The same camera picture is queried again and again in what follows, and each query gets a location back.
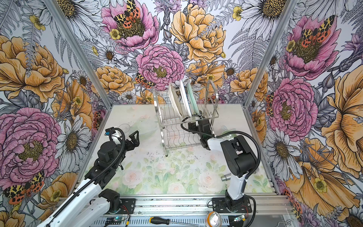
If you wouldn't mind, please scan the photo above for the steel two-tier dish rack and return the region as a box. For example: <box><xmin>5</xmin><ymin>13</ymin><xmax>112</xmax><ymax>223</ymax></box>
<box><xmin>152</xmin><ymin>80</ymin><xmax>219</xmax><ymax>156</ymax></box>

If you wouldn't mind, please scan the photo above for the clear faceted glass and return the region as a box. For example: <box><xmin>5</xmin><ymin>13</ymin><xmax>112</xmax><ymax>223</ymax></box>
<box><xmin>118</xmin><ymin>124</ymin><xmax>131</xmax><ymax>136</ymax></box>

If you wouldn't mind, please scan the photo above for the light green ceramic bowl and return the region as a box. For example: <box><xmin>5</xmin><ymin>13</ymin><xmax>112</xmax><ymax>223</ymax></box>
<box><xmin>222</xmin><ymin>130</ymin><xmax>237</xmax><ymax>140</ymax></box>

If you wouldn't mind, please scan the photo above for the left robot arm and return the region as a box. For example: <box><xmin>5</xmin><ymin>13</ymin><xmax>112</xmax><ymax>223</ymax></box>
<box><xmin>40</xmin><ymin>127</ymin><xmax>140</xmax><ymax>227</ymax></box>

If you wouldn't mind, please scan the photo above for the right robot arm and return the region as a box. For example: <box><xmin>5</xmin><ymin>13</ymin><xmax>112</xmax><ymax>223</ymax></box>
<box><xmin>180</xmin><ymin>119</ymin><xmax>261</xmax><ymax>212</ymax></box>

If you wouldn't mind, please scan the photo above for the pale green plate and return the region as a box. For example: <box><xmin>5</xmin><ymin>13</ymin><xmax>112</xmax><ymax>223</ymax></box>
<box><xmin>187</xmin><ymin>81</ymin><xmax>200</xmax><ymax>115</ymax></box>

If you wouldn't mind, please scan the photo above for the cream white plate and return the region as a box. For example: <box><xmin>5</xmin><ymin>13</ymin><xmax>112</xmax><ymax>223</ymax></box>
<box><xmin>168</xmin><ymin>84</ymin><xmax>183</xmax><ymax>117</ymax></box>

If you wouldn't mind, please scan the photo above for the white patterned plate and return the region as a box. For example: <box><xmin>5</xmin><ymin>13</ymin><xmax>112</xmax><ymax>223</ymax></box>
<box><xmin>179</xmin><ymin>80</ymin><xmax>192</xmax><ymax>117</ymax></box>

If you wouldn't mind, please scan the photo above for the grey metal cylinder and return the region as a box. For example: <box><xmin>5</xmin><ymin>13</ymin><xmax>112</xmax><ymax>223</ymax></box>
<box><xmin>221</xmin><ymin>174</ymin><xmax>232</xmax><ymax>182</ymax></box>

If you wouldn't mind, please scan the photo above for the green circuit board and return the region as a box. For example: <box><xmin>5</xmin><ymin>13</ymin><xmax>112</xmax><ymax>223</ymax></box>
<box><xmin>105</xmin><ymin>217</ymin><xmax>128</xmax><ymax>227</ymax></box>

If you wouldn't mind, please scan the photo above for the black yellow screwdriver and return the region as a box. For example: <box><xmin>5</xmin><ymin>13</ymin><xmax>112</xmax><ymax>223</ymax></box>
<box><xmin>149</xmin><ymin>217</ymin><xmax>199</xmax><ymax>227</ymax></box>

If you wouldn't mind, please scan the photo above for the roll of tape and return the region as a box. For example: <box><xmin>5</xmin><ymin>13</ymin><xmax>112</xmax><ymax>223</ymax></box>
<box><xmin>205</xmin><ymin>211</ymin><xmax>223</xmax><ymax>227</ymax></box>

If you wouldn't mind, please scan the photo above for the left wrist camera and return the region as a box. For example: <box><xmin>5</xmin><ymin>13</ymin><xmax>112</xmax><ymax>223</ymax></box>
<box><xmin>105</xmin><ymin>127</ymin><xmax>123</xmax><ymax>144</ymax></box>

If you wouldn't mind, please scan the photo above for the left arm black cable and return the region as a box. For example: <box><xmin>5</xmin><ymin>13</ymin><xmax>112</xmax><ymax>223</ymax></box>
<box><xmin>50</xmin><ymin>127</ymin><xmax>127</xmax><ymax>225</ymax></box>

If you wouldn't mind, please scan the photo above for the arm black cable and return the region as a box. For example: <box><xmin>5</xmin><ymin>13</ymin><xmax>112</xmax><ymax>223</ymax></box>
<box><xmin>50</xmin><ymin>127</ymin><xmax>127</xmax><ymax>225</ymax></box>
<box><xmin>180</xmin><ymin>114</ymin><xmax>262</xmax><ymax>227</ymax></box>

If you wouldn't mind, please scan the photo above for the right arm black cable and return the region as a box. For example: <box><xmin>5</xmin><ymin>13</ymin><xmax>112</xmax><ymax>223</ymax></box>
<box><xmin>180</xmin><ymin>114</ymin><xmax>262</xmax><ymax>227</ymax></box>

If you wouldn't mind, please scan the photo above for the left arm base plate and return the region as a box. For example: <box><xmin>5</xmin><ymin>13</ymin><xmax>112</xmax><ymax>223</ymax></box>
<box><xmin>109</xmin><ymin>198</ymin><xmax>136</xmax><ymax>215</ymax></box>

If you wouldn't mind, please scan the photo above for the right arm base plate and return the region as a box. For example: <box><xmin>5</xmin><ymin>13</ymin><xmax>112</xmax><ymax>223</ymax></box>
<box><xmin>211</xmin><ymin>196</ymin><xmax>252</xmax><ymax>213</ymax></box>

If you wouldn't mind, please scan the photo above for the aluminium front rail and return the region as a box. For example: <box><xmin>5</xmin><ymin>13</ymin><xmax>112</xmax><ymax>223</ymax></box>
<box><xmin>101</xmin><ymin>194</ymin><xmax>293</xmax><ymax>217</ymax></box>

